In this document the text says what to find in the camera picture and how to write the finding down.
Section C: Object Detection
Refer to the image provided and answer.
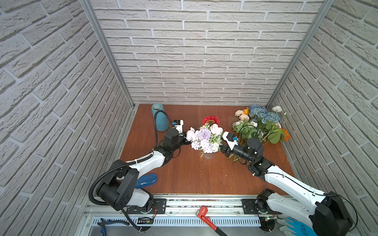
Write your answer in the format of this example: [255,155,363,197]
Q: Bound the clear ribbed glass vase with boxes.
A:
[202,152,216,159]

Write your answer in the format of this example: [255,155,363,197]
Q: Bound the pink lilac flower bouquet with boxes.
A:
[186,124,223,157]

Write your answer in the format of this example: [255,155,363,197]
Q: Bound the red gerbera flower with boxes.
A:
[202,116,220,126]

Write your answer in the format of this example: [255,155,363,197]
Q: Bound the pale blue rose bunch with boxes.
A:
[249,105,269,119]

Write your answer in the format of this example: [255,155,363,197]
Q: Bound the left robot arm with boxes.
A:
[89,128,189,212]

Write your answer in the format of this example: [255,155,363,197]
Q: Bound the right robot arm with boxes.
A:
[220,132,354,236]

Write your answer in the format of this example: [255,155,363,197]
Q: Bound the white green mixed bouquet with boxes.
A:
[232,120,282,145]

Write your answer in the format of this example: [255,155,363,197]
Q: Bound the orange flower at right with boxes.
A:
[280,128,290,141]

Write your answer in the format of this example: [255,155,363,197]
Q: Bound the blue hydrangea flower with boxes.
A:
[262,112,281,124]

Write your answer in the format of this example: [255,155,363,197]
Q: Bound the dark blue oval dish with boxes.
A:
[135,174,158,189]

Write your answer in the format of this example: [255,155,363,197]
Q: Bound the red pipe wrench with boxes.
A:
[196,206,227,236]

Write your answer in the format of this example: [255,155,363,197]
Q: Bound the blue work glove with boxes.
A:
[277,214,317,236]

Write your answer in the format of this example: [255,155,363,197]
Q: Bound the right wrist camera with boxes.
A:
[222,131,239,150]

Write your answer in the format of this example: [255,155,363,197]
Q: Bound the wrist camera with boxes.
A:
[222,131,239,150]
[172,120,184,134]

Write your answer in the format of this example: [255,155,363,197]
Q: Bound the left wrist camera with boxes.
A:
[172,120,184,134]

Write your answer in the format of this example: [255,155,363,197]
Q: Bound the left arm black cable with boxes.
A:
[88,110,173,206]

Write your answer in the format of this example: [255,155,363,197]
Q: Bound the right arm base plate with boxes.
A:
[241,199,278,216]

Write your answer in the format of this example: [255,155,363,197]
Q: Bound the aluminium frame rail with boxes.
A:
[76,193,334,236]

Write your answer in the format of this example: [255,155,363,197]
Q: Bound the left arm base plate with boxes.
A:
[126,198,167,214]

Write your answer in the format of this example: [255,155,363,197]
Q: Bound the blue handled pliers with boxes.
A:
[97,218,130,236]

